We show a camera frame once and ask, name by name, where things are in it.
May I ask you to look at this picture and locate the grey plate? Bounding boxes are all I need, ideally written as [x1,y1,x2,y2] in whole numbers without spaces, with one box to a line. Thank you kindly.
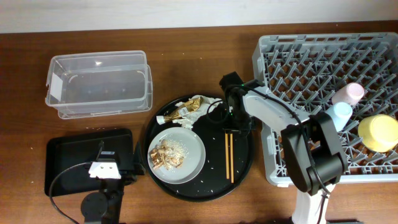
[147,127,206,184]

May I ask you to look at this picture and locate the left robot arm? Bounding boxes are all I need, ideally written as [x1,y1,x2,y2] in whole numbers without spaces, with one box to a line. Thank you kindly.
[80,141,146,224]

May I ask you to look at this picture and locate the black rectangular tray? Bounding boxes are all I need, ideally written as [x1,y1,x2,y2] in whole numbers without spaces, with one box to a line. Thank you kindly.
[44,128,133,196]

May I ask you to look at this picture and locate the food scraps with rice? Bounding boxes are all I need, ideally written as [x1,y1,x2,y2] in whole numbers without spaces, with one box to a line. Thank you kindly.
[149,139,188,170]

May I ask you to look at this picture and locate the crumpled white napkin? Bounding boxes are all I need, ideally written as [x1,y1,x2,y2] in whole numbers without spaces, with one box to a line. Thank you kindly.
[158,95,222,129]

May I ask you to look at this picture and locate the gold foil wrapper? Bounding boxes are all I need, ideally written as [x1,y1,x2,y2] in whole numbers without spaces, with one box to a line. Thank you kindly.
[156,96,204,124]

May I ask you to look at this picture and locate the yellow bowl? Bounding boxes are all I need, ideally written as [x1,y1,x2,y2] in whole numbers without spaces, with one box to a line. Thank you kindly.
[358,114,397,152]

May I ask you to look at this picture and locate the pink cup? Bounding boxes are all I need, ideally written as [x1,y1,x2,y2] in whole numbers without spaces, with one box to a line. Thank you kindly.
[331,83,364,106]

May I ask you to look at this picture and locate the blue cup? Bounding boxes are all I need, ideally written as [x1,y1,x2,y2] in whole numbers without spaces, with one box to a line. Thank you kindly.
[325,102,353,132]

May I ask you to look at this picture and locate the round black serving tray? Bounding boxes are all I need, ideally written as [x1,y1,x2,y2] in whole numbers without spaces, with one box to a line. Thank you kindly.
[142,94,254,203]

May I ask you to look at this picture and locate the clear plastic storage bin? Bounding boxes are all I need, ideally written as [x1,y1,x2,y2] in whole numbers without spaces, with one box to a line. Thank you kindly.
[45,50,153,119]

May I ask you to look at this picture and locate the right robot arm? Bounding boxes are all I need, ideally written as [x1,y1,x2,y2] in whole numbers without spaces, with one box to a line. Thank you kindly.
[219,72,348,223]

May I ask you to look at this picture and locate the grey dishwasher rack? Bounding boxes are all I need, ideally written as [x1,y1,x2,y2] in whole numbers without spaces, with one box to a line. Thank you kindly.
[252,32,397,184]

